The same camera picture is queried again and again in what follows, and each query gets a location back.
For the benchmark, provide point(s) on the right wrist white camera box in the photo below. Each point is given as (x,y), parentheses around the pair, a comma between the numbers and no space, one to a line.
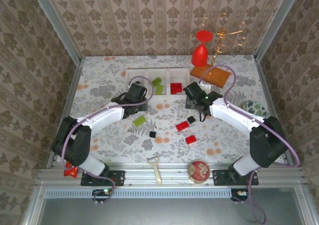
(206,87)

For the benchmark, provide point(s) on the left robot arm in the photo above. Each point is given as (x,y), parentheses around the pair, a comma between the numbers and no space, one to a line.
(72,140)

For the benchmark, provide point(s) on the aluminium side rail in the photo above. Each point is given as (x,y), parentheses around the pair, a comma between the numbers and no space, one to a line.
(264,85)
(72,85)

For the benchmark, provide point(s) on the grey metal panel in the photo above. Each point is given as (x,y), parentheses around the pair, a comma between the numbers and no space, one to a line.
(162,212)

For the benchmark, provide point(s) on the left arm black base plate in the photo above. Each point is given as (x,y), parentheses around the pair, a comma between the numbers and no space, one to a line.
(118,179)

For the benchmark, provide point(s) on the black connector board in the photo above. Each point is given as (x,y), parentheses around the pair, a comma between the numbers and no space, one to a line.
(236,193)
(99,192)

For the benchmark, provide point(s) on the aluminium front rail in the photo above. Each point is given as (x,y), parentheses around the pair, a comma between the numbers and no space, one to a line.
(139,175)

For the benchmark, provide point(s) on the green lego brick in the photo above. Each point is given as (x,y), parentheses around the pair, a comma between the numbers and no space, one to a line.
(156,81)
(139,120)
(159,89)

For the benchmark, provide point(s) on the black lego brick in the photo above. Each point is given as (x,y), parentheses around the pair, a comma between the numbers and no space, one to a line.
(191,119)
(152,134)

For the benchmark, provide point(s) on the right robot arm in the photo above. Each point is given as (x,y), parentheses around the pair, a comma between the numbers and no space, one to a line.
(266,145)

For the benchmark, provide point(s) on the white plastic bin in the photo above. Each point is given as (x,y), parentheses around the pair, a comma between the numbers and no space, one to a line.
(179,77)

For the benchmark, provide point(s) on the red plastic goblet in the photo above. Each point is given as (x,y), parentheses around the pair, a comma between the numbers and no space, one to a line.
(199,57)

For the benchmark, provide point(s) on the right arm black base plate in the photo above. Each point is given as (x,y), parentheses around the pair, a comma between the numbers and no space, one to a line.
(219,177)

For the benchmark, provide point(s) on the red foil bag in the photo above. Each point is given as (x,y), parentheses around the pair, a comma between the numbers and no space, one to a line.
(69,172)

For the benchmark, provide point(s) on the floral patterned table cover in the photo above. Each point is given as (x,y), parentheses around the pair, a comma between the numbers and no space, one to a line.
(174,150)

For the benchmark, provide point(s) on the leaf patterned bowl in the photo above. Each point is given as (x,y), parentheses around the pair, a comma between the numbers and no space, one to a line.
(255,109)

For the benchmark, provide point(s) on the cream bottle opener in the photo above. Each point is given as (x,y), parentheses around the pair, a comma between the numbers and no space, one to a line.
(157,172)

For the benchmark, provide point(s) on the aluminium frame post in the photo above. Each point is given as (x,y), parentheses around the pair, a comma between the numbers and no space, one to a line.
(56,26)
(277,23)

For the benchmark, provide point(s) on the round red floral tin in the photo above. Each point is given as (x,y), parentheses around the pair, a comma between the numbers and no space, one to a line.
(199,171)

